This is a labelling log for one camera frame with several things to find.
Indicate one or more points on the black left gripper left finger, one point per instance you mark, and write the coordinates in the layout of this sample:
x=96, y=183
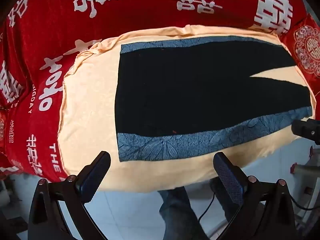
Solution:
x=46, y=220

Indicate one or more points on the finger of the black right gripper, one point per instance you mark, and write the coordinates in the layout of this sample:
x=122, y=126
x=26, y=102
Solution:
x=309, y=129

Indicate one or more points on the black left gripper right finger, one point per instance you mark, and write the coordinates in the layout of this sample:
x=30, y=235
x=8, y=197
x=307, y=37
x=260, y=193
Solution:
x=265, y=209

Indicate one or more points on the black pants with blue trim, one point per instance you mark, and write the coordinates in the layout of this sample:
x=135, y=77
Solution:
x=180, y=99

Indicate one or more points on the person's jeans leg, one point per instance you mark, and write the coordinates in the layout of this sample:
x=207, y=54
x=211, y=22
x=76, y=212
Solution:
x=180, y=219

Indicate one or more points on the red embroidered pillow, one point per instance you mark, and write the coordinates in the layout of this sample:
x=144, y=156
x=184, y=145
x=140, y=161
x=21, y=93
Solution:
x=302, y=40

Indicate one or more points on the peach cushion cover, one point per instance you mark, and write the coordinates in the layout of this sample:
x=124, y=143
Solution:
x=87, y=116

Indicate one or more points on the red printed sofa cover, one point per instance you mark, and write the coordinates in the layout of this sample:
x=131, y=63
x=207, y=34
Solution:
x=40, y=40

